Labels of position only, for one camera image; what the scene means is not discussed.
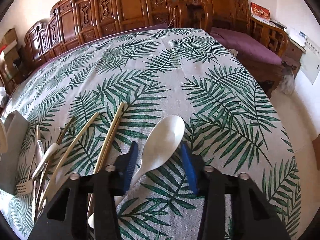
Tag white plastic rice spoon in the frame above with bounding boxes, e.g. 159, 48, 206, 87
88, 115, 186, 230

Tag silver metal fork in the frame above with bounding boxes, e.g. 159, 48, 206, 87
16, 125, 41, 195

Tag grey rectangular utensil tray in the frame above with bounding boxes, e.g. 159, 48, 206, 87
1, 111, 28, 195

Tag green leaf print tablecloth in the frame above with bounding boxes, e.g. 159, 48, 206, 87
2, 29, 302, 239

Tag purple armchair seat cushion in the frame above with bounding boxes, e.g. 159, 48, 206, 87
210, 27, 281, 65

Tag grey fluffy duster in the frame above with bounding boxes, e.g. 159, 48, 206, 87
277, 66, 296, 95

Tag wooden side table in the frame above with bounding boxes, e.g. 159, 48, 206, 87
281, 39, 306, 77

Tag carved wooden armchair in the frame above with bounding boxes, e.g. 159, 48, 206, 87
170, 0, 289, 96

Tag long carved wooden sofa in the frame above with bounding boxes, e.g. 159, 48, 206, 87
24, 0, 172, 68

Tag stacked cardboard boxes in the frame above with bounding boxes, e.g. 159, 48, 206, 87
1, 28, 24, 94

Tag red gift box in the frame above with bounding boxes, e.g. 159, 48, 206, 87
250, 2, 270, 24

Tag white box on side table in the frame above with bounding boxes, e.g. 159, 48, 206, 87
287, 28, 307, 47

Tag white wall cabinet panel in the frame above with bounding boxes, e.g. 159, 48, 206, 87
300, 37, 319, 84

